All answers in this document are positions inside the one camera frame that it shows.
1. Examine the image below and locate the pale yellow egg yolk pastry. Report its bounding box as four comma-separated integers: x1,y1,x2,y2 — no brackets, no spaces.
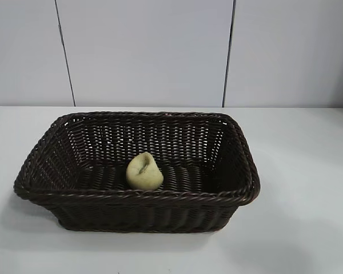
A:
126,152,164,190

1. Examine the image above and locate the dark brown wicker basket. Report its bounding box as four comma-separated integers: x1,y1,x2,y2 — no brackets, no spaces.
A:
13,111,262,233

